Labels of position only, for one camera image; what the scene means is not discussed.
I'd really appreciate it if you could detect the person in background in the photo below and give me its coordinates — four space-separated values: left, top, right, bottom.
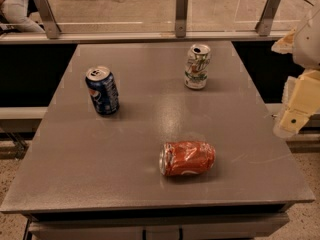
0 0 44 33

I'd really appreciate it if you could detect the metal railing bracket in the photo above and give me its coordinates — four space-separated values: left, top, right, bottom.
255 0 281 36
34 0 61 39
175 0 188 38

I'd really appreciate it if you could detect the left metal railing bracket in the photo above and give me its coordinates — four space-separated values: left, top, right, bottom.
34 0 61 39

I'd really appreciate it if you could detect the crushed red soda can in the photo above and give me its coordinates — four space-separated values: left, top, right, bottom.
159 141 216 176

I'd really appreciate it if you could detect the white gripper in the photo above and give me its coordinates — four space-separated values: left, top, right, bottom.
271 4 320 138

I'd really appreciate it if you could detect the middle metal railing bracket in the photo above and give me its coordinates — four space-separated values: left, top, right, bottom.
175 0 188 38

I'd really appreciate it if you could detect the metal railing base rail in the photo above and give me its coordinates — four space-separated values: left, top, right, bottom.
0 30 287 45

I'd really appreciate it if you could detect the right metal railing bracket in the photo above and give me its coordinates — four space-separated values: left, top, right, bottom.
255 0 281 36

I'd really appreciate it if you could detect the white green 7up can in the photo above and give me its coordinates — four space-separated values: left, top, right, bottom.
184 44 211 90

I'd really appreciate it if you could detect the blue Pepsi can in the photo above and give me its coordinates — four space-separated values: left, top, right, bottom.
85 66 120 116

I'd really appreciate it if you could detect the grey cabinet under table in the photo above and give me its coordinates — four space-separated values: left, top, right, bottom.
27 205 289 240

